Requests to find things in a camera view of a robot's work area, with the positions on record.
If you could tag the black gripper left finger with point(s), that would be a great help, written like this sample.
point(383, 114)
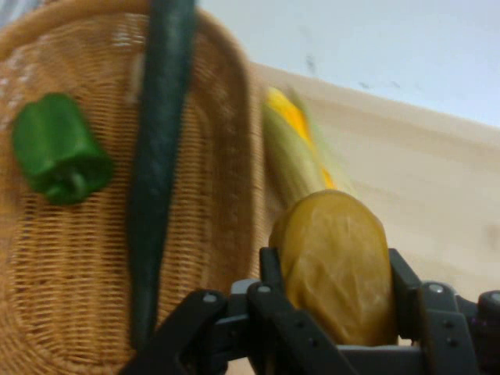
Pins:
point(281, 336)

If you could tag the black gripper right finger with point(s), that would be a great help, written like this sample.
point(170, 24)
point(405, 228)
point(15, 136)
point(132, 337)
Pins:
point(449, 332)

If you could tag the yellowish brown potato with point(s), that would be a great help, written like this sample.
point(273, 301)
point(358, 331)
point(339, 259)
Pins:
point(340, 269)

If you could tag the wooden cutting board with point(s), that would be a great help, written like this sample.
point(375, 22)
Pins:
point(429, 187)

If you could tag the yellow corn cob with husk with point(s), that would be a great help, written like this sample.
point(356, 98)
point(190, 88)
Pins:
point(291, 156)

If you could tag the dark green cucumber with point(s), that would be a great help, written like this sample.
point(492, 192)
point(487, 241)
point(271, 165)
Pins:
point(160, 156)

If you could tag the woven wicker basket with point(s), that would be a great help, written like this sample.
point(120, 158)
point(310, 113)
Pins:
point(70, 254)

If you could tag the green bell pepper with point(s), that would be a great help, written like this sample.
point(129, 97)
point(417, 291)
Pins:
point(58, 152)

